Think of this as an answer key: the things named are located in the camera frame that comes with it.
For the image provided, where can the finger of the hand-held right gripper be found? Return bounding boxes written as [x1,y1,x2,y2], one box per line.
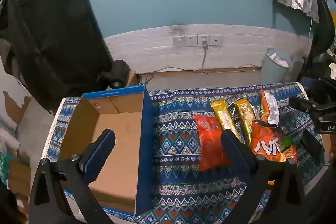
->
[289,96,322,119]

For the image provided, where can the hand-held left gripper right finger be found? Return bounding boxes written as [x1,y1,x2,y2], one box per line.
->
[220,130,307,224]

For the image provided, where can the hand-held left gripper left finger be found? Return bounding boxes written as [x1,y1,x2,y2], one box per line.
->
[28,129,116,224]

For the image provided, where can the cardboard box blue rim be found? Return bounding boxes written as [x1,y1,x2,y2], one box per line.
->
[57,85,156,217]

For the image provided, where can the orange white snack packet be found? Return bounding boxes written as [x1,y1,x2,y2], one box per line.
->
[260,90,280,126]

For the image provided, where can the gold snack packet red print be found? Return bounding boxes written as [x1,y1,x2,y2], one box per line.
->
[211,99,242,143]

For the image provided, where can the orange snack packet large characters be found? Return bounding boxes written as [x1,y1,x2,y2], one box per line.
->
[250,120,285,162]

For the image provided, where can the gold snack packet chips picture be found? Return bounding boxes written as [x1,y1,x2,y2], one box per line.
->
[234,99,257,146]

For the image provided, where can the black flat device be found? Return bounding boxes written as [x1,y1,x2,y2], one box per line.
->
[299,130,323,165]

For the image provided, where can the black foil snack packet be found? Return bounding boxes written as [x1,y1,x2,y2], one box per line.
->
[225,94,247,140]

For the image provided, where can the grey trash bin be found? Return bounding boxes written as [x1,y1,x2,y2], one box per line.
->
[259,48,293,83]

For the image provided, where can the blue patterned tablecloth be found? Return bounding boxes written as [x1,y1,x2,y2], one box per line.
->
[49,81,324,224]

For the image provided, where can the small cardboard box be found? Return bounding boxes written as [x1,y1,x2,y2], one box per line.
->
[106,70,140,91]

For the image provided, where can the flat cardboard box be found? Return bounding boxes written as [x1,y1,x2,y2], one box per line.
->
[7,158,32,197]

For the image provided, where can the black cloth backdrop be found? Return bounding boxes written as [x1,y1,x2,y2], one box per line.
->
[0,0,115,112]

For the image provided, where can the black tall frame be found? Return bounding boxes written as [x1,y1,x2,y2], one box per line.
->
[302,0,336,79]

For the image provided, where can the grey plug with cable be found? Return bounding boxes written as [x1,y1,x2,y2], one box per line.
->
[201,41,209,74]

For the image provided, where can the thin black floor cable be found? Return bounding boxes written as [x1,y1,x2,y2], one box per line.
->
[139,64,263,84]

